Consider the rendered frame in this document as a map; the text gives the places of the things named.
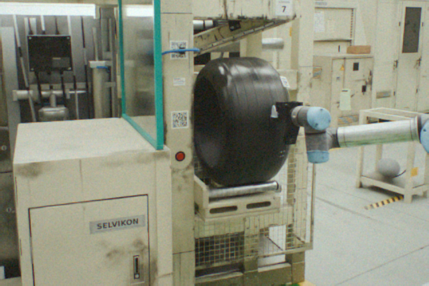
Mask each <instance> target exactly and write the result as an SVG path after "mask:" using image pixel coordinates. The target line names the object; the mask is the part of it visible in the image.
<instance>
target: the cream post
mask: <svg viewBox="0 0 429 286"><path fill-rule="evenodd" d="M161 16H162V53H163V52H166V51H170V40H188V49H194V42H193V0H161ZM162 61H164V67H163V68H162V72H163V73H164V75H163V76H162V86H163V121H164V145H165V146H166V147H167V148H168V149H170V151H171V191H172V273H171V274H172V286H194V282H195V230H194V52H188V59H174V60H171V59H170V54H166V55H163V56H162ZM174 78H185V79H186V85H179V86H174ZM172 111H188V128H179V129H172V128H171V112H172ZM178 153H182V154H184V158H183V159H181V160H179V159H177V157H176V156H177V154H178Z"/></svg>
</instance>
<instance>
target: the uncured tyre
mask: <svg viewBox="0 0 429 286"><path fill-rule="evenodd" d="M279 75H280V74H279V72H278V71H277V70H276V69H275V68H274V67H273V66H272V65H271V64H270V63H269V62H268V61H265V60H263V59H260V58H256V57H244V58H217V59H214V60H210V61H209V62H207V63H206V65H205V66H204V67H203V68H202V69H201V70H200V72H199V73H198V75H197V77H196V80H195V83H194V147H195V150H196V154H197V158H198V160H199V163H200V166H201V168H202V170H203V172H204V173H205V174H206V175H207V176H208V177H209V178H210V179H212V180H213V181H214V182H216V183H217V184H219V185H222V186H232V185H239V184H250V183H253V182H255V181H259V182H265V181H268V180H270V179H272V178H274V177H275V176H276V175H277V174H278V173H279V171H280V169H281V168H282V167H283V164H284V163H285V162H286V159H287V158H288V154H289V152H290V147H291V145H285V143H284V142H283V138H284V133H285V130H286V125H287V124H286V123H278V122H273V121H271V114H272V106H273V105H275V109H276V101H277V102H290V97H289V94H288V91H287V88H286V87H284V86H283V84H282V81H281V80H280V76H279ZM254 145H263V146H257V147H247V146H254ZM284 149H285V150H286V152H285V155H284V157H281V158H279V155H280V150H284Z"/></svg>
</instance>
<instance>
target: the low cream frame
mask: <svg viewBox="0 0 429 286"><path fill-rule="evenodd" d="M386 113H387V114H391V115H387V114H386ZM396 115H399V116H396ZM422 115H426V114H421V113H413V112H408V111H403V110H398V109H389V108H385V107H379V108H373V109H369V110H364V111H360V117H359V125H366V117H375V118H378V123H386V122H393V121H404V120H412V119H414V118H415V117H416V116H422ZM401 116H403V117H401ZM409 117H413V118H409ZM364 149H365V146H359V147H358V152H357V175H356V188H362V183H363V182H366V183H368V184H370V185H374V186H377V187H380V188H384V189H387V190H391V191H394V192H397V193H401V194H405V195H404V203H406V204H411V203H412V195H413V194H417V193H419V192H423V196H424V197H429V156H428V153H427V152H426V165H425V173H424V183H423V182H417V181H415V180H413V177H414V176H416V175H418V167H414V160H415V151H416V142H415V141H414V142H409V143H408V160H406V161H407V169H405V170H404V171H403V172H402V173H400V174H399V175H398V173H399V172H400V165H399V163H398V162H397V161H396V160H394V159H392V158H388V157H384V158H383V159H382V154H383V145H377V149H376V161H375V171H372V172H369V173H364V174H363V161H364ZM404 172H406V177H402V176H400V175H401V174H403V173H404Z"/></svg>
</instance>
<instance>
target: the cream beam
mask: <svg viewBox="0 0 429 286"><path fill-rule="evenodd" d="M275 3H276V0H193V20H227V21H228V20H230V19H235V20H242V21H283V20H295V12H296V0H292V15H275Z"/></svg>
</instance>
